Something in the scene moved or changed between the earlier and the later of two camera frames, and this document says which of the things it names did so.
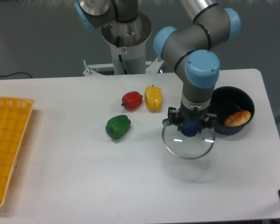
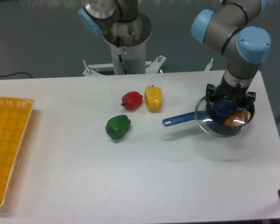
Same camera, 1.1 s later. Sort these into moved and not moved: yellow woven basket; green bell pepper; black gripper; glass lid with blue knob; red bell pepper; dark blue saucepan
Moved: glass lid with blue knob; black gripper
Not moved: yellow woven basket; dark blue saucepan; green bell pepper; red bell pepper
